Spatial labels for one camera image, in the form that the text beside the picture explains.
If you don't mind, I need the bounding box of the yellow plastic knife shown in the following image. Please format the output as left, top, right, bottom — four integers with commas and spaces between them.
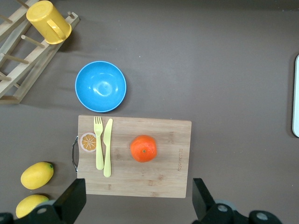
103, 118, 114, 178

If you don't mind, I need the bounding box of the yellow plastic fork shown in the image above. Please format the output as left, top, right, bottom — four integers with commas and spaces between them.
93, 116, 104, 170

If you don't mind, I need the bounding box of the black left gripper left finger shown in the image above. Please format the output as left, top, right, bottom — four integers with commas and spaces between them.
53, 178, 87, 223

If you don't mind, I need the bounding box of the wooden cutting board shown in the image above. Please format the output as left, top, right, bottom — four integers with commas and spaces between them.
71, 115, 192, 199

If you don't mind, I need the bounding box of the yellow lemon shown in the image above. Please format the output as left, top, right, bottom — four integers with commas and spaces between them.
20, 161, 54, 190
15, 194, 50, 219

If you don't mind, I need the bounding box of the orange slice toy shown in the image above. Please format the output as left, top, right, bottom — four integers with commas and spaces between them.
80, 132, 97, 153

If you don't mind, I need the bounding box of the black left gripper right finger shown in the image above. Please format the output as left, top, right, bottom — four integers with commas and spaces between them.
192, 178, 217, 222

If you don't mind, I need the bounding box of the cream tray with bear print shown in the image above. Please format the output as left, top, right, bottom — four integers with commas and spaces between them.
292, 53, 299, 138

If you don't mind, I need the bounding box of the wooden peg rack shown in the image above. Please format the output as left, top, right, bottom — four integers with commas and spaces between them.
0, 0, 80, 105

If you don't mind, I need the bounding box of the yellow plastic cup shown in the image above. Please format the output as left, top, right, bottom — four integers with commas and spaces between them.
26, 0, 72, 45

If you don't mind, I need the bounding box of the blue bowl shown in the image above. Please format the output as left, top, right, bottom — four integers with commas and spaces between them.
74, 61, 127, 112

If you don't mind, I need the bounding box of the orange fruit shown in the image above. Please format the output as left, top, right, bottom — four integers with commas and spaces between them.
130, 134, 157, 163

